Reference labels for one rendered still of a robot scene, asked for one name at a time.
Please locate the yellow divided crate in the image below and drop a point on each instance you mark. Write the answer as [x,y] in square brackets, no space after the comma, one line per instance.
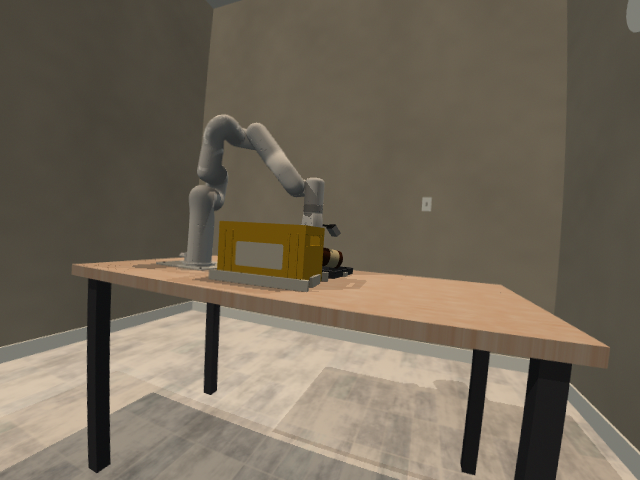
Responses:
[281,250]

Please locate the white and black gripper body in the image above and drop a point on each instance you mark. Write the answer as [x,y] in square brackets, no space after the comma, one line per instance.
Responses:
[312,219]

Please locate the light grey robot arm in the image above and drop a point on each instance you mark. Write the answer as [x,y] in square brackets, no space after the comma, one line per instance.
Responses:
[205,199]

